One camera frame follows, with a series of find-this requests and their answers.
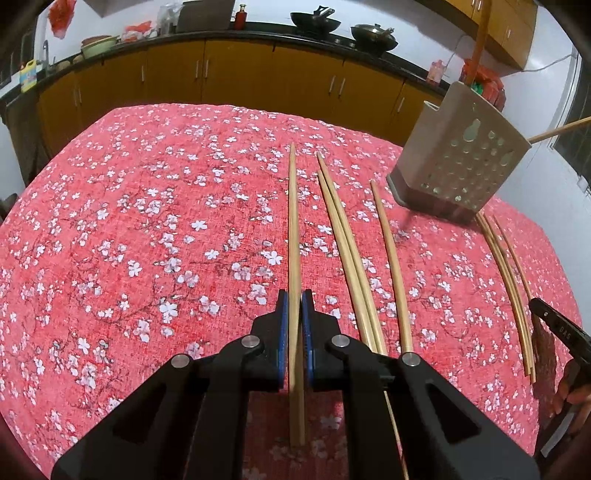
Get green basin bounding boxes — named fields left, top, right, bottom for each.
left=81, top=35, right=120, bottom=58

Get clear plastic bag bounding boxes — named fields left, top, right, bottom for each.
left=157, top=4, right=183, bottom=34

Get red floral tablecloth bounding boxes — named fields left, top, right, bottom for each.
left=0, top=102, right=583, bottom=480

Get window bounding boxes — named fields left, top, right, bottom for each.
left=549, top=51, right=591, bottom=190

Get black kitchen countertop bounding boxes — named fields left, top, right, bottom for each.
left=0, top=28, right=451, bottom=108

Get person's right hand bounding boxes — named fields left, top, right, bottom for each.
left=554, top=360, right=591, bottom=414

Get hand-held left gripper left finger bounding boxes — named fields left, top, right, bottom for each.
left=51, top=290, right=289, bottom=480

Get beige perforated chopstick holder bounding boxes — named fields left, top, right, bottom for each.
left=385, top=80, right=533, bottom=226

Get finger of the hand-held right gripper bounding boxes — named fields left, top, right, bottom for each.
left=529, top=298, right=591, bottom=365

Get dark cutting board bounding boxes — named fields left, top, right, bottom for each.
left=175, top=0, right=236, bottom=32

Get black wok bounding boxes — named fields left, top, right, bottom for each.
left=290, top=6, right=343, bottom=35

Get hanging red plastic bag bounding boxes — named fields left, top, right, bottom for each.
left=48, top=0, right=77, bottom=35

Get red and white plastic bag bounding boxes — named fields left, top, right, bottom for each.
left=121, top=21, right=153, bottom=42

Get wooden lower kitchen cabinets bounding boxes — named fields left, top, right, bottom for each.
left=36, top=39, right=446, bottom=158

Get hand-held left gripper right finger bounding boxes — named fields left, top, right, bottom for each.
left=302, top=290, right=540, bottom=480

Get yellow detergent bottle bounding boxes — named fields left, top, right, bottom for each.
left=19, top=59, right=38, bottom=93

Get steel wok with lid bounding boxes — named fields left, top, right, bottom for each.
left=350, top=23, right=399, bottom=52

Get wooden upper cabinet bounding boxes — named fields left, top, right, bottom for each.
left=438, top=0, right=539, bottom=70

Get red packages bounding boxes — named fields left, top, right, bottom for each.
left=461, top=60, right=508, bottom=112

